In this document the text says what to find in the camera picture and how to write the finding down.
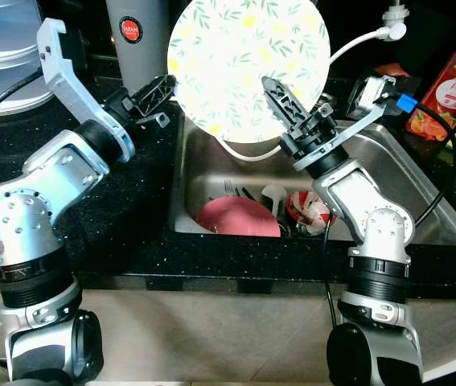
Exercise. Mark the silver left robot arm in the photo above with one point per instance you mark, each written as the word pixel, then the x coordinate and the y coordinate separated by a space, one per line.
pixel 59 169

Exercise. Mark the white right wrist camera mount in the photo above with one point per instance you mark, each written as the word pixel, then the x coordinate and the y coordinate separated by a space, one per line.
pixel 372 100

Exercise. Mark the clear plastic container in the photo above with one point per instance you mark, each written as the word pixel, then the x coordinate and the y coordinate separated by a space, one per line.
pixel 2 56

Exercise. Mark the pink bowl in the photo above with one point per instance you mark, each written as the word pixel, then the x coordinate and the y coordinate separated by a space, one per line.
pixel 236 219

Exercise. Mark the stainless steel sink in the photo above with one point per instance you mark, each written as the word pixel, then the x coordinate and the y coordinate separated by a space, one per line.
pixel 421 185

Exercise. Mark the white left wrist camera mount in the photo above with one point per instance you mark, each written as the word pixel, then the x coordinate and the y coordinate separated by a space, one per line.
pixel 67 80

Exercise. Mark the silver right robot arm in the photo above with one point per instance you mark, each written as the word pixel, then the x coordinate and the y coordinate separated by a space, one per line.
pixel 364 209

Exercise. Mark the beige cabinet front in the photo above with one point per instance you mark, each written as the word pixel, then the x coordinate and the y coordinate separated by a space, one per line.
pixel 211 330

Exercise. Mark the red and white cup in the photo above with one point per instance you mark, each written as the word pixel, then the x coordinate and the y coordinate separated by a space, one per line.
pixel 304 211

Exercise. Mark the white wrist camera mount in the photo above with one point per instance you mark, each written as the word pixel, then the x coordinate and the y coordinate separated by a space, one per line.
pixel 372 100
pixel 67 80

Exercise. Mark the grey cylinder with red label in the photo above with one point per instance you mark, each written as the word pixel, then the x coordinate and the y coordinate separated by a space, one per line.
pixel 139 56

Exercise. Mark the red peach soap bottle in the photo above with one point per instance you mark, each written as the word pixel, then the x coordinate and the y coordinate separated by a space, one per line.
pixel 453 88

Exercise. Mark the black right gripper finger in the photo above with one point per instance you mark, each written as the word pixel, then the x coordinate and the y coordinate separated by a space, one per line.
pixel 285 103

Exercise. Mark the clear box with red top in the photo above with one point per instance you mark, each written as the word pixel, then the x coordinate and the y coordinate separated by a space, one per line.
pixel 392 71

